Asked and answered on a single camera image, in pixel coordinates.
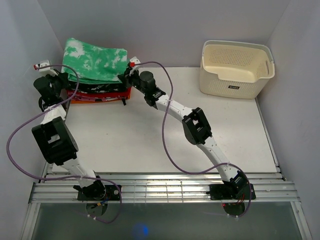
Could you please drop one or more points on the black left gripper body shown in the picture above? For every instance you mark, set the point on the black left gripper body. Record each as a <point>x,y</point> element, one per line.
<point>57,83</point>

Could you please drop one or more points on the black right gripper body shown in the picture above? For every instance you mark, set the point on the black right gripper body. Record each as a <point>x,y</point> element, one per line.
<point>134,79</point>

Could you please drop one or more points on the green tie-dye trousers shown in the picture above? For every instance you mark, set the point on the green tie-dye trousers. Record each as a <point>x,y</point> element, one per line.
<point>93,65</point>

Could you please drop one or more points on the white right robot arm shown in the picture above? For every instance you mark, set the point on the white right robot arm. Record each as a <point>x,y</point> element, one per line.
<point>197,131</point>

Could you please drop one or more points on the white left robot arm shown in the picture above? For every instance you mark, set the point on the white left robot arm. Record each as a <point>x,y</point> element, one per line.
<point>55,140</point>

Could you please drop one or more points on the red folded trousers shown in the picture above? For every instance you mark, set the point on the red folded trousers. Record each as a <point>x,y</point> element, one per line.
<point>115,94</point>

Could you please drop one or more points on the orange folded trousers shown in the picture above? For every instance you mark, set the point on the orange folded trousers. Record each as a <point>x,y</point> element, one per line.
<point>123,99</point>

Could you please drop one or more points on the black white patterned folded trousers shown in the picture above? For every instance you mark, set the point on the black white patterned folded trousers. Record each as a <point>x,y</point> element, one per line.
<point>101,88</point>

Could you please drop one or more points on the pink patterned folded trousers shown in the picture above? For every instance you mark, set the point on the pink patterned folded trousers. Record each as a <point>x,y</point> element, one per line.
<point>80,96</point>

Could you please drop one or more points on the cream perforated plastic basket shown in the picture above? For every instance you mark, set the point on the cream perforated plastic basket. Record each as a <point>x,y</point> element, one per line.
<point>235,69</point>

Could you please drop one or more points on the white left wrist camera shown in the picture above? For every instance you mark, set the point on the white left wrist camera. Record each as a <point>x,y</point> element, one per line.
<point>44,68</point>

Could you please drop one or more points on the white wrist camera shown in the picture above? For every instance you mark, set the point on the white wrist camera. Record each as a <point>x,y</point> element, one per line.
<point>133,63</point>
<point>44,68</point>

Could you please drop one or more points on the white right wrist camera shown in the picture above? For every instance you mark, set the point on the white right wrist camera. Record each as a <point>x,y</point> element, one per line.
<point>133,63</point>

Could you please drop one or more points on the aluminium rail frame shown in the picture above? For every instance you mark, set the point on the aluminium rail frame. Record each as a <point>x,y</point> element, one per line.
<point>167,188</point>

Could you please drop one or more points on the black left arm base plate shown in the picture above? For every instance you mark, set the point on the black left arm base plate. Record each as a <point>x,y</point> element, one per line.
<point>111,194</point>

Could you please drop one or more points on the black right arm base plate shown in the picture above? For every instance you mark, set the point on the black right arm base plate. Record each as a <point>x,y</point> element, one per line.
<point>224,192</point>

